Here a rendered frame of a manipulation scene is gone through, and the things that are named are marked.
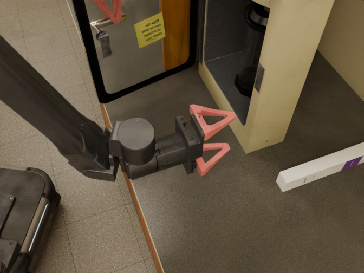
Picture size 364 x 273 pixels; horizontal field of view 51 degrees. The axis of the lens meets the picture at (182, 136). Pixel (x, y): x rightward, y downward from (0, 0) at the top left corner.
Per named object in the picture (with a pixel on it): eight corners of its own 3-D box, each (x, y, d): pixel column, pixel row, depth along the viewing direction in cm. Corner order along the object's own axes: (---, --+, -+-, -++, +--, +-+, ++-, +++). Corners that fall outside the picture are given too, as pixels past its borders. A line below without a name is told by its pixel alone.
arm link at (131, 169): (117, 160, 70) (127, 187, 67) (113, 142, 64) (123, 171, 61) (153, 148, 71) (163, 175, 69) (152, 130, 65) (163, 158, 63)
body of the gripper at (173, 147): (199, 141, 63) (157, 155, 62) (197, 173, 71) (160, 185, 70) (184, 113, 67) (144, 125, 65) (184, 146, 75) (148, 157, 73)
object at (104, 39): (112, 56, 90) (109, 36, 85) (104, 59, 89) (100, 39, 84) (109, 51, 91) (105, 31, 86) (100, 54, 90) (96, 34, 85)
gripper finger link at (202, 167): (240, 144, 69) (192, 161, 67) (235, 166, 75) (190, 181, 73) (223, 117, 73) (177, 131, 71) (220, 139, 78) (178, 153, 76)
